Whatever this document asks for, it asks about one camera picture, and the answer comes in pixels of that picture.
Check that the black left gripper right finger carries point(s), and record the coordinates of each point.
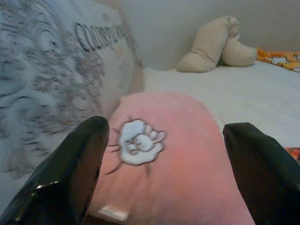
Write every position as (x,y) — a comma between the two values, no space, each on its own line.
(269,178)

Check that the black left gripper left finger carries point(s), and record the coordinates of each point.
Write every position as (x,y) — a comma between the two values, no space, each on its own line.
(58,178)

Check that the red printed flat pack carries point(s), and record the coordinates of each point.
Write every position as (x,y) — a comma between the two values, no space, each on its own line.
(294,153)

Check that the pink cat print pillow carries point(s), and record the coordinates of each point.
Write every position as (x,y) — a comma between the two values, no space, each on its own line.
(187,175)

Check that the white bed sheet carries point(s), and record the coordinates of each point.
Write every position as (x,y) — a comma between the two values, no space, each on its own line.
(246,93)

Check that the grey floral print pillow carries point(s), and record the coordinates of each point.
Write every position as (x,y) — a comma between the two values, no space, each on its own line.
(47,70)

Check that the yellow egg print duvet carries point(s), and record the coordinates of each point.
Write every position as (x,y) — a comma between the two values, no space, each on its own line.
(281,59)

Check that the beige plush toy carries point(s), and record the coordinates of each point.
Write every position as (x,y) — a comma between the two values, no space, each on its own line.
(211,47)

